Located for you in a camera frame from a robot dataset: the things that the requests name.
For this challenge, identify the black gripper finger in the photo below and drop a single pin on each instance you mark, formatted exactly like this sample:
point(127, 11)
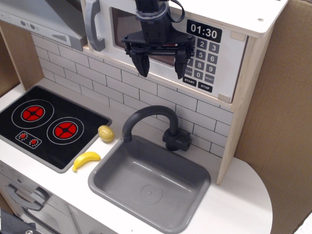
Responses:
point(180, 63)
point(141, 62)

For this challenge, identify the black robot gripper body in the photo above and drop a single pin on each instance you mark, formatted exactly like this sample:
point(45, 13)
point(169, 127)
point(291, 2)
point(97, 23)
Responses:
point(157, 36)

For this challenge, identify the white toy microwave door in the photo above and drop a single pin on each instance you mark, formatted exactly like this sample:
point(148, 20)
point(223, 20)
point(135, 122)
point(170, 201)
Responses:
point(212, 70)

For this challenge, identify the grey microwave door handle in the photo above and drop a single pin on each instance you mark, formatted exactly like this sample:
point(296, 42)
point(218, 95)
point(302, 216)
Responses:
point(92, 8)

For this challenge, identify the wooden microwave cabinet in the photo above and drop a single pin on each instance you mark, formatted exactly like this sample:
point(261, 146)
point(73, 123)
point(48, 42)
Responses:
point(212, 98)

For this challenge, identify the yellow toy potato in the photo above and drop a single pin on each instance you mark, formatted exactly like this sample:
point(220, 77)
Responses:
point(105, 133)

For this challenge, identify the dark grey toy faucet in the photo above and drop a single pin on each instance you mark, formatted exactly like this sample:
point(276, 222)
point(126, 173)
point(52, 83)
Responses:
point(174, 138)

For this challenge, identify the grey range hood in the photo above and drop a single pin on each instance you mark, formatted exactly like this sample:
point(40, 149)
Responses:
point(57, 20)

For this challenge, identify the black toy stovetop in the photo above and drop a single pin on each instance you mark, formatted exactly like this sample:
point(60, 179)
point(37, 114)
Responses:
point(49, 128)

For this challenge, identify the yellow toy banana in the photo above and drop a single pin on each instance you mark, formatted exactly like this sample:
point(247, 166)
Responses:
point(84, 158)

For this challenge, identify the grey toy sink basin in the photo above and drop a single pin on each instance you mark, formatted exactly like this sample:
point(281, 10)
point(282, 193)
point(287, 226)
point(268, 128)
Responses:
point(151, 183)

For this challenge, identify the brown cardboard panel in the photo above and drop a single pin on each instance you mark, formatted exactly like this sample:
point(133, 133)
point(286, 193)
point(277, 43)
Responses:
point(276, 140)

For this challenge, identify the white toy oven door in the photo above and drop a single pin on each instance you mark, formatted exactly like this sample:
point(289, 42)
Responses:
point(53, 218)

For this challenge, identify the grey oven door handle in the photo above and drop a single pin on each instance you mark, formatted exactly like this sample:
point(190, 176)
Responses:
point(34, 201)

